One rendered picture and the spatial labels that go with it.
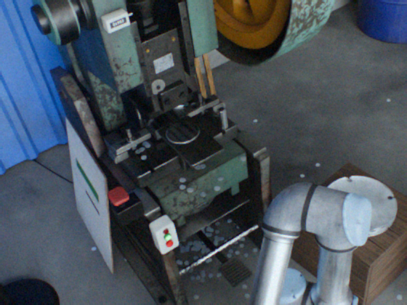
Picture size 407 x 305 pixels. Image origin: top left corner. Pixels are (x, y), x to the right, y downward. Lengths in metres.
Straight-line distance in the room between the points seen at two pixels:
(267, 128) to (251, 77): 0.54
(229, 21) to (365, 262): 1.04
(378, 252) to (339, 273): 0.70
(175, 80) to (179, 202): 0.46
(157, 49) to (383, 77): 2.03
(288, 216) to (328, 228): 0.10
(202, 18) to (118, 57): 0.31
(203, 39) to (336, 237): 0.85
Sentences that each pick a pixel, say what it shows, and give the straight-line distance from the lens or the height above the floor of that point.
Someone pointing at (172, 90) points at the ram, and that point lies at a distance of 1.83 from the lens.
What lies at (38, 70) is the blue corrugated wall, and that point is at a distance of 2.99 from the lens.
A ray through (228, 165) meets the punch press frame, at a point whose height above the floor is 0.62.
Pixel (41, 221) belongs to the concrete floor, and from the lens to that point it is 2.91.
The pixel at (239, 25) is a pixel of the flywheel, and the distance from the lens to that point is 2.00.
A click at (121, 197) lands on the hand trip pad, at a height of 0.76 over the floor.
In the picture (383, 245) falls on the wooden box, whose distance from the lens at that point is 2.12.
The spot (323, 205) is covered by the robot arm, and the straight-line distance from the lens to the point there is 1.24.
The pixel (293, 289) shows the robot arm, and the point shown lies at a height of 0.68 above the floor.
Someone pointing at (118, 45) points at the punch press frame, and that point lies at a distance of 1.64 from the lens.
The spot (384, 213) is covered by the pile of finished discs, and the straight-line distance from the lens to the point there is 2.17.
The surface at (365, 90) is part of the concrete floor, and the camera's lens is 3.39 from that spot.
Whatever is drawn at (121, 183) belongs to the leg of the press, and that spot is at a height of 0.62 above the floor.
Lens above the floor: 2.03
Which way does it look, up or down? 43 degrees down
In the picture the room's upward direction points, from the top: 10 degrees counter-clockwise
